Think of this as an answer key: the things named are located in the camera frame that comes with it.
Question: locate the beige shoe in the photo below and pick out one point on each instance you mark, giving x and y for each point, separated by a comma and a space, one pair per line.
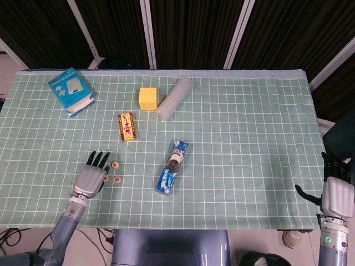
292, 239

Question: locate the blue-grey robot torso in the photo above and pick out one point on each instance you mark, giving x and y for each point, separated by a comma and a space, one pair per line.
172, 246

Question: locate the yellow sponge block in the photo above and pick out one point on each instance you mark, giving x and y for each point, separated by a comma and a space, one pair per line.
148, 98

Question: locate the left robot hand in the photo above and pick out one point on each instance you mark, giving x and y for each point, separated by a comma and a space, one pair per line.
88, 181

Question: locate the green checked tablecloth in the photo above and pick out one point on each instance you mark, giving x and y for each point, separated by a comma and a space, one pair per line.
235, 152

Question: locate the white metal rack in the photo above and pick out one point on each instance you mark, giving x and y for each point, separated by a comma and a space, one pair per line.
324, 124

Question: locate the dark ribbed partition panel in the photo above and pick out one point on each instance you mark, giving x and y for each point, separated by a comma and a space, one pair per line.
116, 27
338, 97
291, 27
41, 27
194, 27

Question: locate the red yellow card box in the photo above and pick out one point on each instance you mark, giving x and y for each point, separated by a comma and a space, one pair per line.
127, 127

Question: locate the clear glue stick bundle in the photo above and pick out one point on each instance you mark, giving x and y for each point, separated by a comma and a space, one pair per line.
174, 98

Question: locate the black waste bin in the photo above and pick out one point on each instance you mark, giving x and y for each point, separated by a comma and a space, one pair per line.
263, 260

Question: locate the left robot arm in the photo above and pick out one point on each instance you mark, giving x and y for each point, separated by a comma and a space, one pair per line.
65, 230

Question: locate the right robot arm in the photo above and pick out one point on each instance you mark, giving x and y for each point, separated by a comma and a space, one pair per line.
332, 249

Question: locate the blue Oreo cookie pack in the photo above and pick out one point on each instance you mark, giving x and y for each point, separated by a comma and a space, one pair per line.
172, 169

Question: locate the black chair behind table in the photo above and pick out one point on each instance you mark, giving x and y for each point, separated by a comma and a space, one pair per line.
113, 63

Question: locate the person leg dark jeans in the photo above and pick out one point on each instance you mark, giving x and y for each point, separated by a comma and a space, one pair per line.
344, 133

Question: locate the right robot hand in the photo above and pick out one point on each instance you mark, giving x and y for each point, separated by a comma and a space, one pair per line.
339, 198

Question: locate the blue kitchen scale box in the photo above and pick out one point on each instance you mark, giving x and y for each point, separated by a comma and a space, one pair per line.
69, 88

